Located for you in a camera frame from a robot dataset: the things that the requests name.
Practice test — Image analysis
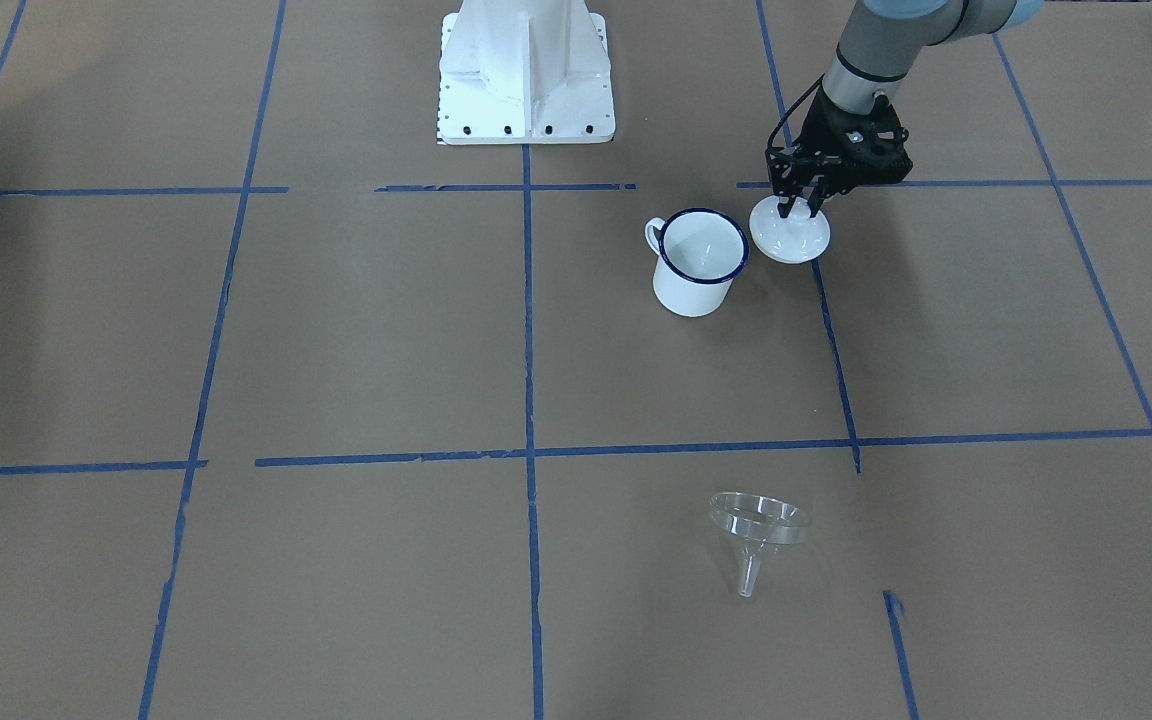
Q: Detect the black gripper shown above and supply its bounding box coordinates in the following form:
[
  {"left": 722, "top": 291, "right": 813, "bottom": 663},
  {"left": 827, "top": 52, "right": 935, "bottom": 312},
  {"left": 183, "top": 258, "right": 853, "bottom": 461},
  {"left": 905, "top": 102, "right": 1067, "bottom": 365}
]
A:
[{"left": 765, "top": 92, "right": 914, "bottom": 220}]

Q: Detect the clear plastic funnel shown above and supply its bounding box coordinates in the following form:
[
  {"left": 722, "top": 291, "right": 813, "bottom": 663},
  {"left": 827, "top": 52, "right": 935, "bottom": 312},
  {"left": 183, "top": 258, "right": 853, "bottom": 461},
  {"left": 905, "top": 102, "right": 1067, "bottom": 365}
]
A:
[{"left": 708, "top": 491, "right": 812, "bottom": 600}]

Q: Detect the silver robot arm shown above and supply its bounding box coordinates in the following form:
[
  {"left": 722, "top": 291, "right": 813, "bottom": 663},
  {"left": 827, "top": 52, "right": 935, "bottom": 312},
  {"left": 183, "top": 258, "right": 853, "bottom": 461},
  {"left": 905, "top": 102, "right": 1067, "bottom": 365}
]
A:
[{"left": 764, "top": 1, "right": 1043, "bottom": 219}]

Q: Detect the white enamel cup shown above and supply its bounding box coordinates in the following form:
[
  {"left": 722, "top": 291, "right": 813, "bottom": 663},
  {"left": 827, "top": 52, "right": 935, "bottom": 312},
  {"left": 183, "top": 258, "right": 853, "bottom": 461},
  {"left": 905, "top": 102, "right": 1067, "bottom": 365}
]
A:
[{"left": 643, "top": 209, "right": 750, "bottom": 318}]

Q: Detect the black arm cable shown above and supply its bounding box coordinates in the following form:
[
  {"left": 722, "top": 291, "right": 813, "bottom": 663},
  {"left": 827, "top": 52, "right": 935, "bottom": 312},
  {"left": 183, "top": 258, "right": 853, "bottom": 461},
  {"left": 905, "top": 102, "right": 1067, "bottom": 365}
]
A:
[{"left": 770, "top": 76, "right": 827, "bottom": 161}]

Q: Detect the white camera pillar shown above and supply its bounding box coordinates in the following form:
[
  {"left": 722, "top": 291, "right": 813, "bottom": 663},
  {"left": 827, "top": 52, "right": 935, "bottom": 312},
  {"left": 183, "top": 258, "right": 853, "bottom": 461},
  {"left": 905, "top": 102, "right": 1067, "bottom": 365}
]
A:
[{"left": 435, "top": 1, "right": 617, "bottom": 146}]

